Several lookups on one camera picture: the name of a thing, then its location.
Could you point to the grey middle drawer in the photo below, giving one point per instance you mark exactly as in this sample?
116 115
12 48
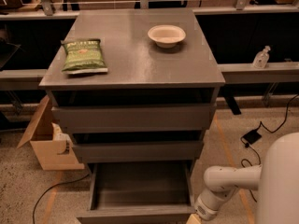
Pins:
142 151

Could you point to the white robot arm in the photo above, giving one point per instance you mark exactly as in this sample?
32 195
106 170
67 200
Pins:
276 180

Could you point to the yellow foam covered gripper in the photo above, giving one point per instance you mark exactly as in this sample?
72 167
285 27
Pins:
204 208

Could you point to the black power adapter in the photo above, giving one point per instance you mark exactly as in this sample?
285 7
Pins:
251 137

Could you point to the green chip bag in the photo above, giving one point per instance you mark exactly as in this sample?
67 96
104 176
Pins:
83 56

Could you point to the grey drawer cabinet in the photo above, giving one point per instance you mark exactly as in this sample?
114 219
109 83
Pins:
139 72

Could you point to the open cardboard box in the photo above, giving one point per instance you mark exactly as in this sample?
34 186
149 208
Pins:
52 147

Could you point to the white paper bowl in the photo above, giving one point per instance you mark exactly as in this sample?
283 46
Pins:
166 36

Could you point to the grey bottom drawer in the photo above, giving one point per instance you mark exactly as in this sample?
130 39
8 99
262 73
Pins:
147 192

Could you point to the grey top drawer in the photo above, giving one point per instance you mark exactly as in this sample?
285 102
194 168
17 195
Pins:
139 118

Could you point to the grey drawer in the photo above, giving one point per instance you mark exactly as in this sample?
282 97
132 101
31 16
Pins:
142 151
147 192
139 118

